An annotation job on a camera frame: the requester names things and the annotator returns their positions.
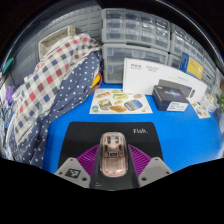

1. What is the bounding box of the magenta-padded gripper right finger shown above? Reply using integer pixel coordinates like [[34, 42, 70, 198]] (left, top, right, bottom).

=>
[[113, 143, 173, 191]]

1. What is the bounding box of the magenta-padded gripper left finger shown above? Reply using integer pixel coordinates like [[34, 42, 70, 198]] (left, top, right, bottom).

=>
[[54, 143, 113, 191]]

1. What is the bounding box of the transparent pink computer mouse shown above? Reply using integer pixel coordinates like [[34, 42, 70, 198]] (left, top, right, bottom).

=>
[[99, 131, 128, 178]]

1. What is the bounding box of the navy white-dotted cloth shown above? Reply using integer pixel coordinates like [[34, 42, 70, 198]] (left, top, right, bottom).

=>
[[6, 49, 103, 169]]

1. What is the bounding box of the small black box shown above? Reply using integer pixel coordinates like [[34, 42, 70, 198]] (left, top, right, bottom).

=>
[[152, 84, 190, 113]]

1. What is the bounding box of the white and blue box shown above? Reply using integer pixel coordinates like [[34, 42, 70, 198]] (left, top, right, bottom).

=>
[[203, 93, 218, 113]]

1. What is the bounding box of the red blue checkered cloth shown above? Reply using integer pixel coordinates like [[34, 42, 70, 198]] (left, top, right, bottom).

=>
[[8, 33, 101, 145]]

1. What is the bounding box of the long white keyboard box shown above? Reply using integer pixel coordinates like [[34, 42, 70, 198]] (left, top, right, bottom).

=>
[[122, 57, 208, 105]]

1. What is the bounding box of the white woven basket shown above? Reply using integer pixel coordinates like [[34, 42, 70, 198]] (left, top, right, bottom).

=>
[[37, 25, 77, 61]]

